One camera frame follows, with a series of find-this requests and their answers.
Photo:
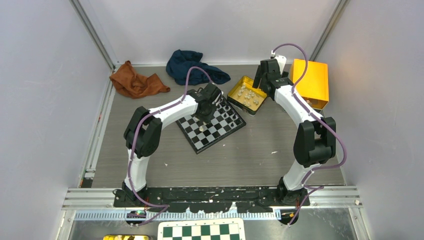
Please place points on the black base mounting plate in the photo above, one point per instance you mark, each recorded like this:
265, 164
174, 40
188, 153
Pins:
246, 199

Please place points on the gold object bottom edge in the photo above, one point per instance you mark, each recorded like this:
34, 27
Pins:
126, 237

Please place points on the black white chessboard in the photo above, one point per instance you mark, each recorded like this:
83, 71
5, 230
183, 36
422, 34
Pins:
226, 120

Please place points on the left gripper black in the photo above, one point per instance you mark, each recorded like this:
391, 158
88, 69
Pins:
206, 119

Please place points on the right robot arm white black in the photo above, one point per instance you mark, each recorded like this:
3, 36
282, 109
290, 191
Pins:
314, 142

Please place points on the orange brown cloth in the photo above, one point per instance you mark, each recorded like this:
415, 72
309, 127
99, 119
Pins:
129, 83

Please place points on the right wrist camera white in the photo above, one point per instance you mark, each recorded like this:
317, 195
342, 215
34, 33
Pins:
281, 60

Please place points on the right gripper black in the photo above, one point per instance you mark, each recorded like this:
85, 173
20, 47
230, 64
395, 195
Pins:
257, 79

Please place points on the gold tin tray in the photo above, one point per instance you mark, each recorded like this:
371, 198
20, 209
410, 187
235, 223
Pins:
245, 97

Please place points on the dark blue cloth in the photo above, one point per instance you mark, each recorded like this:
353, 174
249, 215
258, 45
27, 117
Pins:
183, 63

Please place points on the green white checkered board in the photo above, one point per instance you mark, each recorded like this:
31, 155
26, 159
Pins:
211, 229

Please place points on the yellow drawer box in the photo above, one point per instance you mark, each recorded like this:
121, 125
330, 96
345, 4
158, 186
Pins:
314, 86

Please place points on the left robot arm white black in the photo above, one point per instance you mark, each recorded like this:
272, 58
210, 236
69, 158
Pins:
143, 133

